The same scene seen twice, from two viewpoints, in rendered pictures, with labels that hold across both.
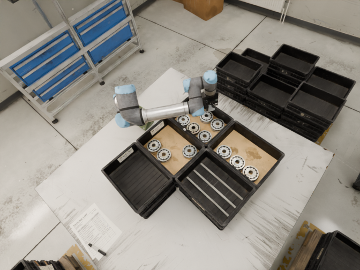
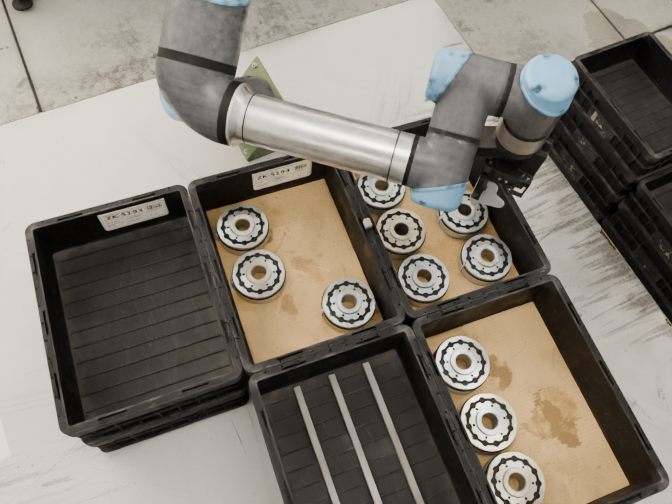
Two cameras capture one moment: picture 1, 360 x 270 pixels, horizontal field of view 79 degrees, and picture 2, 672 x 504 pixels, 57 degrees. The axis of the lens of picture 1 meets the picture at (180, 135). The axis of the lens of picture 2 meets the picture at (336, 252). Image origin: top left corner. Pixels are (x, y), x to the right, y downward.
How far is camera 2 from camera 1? 0.38 m
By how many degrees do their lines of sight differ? 6
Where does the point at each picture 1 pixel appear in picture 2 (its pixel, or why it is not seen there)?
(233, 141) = (513, 340)
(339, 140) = not seen: outside the picture
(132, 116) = (191, 96)
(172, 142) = (307, 245)
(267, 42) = not seen: outside the picture
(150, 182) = (171, 344)
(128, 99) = (201, 26)
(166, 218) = (169, 481)
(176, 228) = not seen: outside the picture
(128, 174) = (116, 282)
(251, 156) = (546, 424)
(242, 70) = (652, 113)
